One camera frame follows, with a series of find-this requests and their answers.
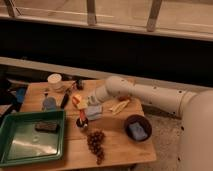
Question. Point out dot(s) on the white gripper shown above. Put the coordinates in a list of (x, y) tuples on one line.
[(91, 100)]

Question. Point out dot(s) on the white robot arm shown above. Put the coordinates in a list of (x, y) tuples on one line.
[(195, 108)]

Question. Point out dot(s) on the small metal cup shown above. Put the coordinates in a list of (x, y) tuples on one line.
[(82, 128)]

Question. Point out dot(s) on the yellow orange fruit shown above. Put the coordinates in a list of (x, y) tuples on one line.
[(76, 99)]

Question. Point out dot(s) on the blue grey cloth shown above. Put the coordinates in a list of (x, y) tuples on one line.
[(94, 112)]

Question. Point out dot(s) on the small dark bottle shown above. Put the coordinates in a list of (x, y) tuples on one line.
[(79, 84)]

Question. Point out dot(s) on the grey blue round object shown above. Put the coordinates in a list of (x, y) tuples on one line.
[(49, 103)]

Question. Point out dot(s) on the yellow banana pieces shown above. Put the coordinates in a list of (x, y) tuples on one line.
[(117, 108)]

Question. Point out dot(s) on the bunch of dark grapes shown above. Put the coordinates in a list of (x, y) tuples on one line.
[(94, 142)]

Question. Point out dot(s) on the orange bowl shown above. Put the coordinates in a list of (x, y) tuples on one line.
[(124, 98)]

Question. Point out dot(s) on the dark sponge block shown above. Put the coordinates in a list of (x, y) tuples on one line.
[(46, 127)]

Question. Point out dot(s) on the blue sponge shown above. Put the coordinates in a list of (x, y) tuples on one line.
[(137, 131)]

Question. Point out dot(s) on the dark purple bowl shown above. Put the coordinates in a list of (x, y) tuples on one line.
[(142, 121)]

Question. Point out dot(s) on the green plastic tray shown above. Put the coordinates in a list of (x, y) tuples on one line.
[(21, 143)]

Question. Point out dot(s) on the black handled utensil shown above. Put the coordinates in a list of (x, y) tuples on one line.
[(66, 96)]

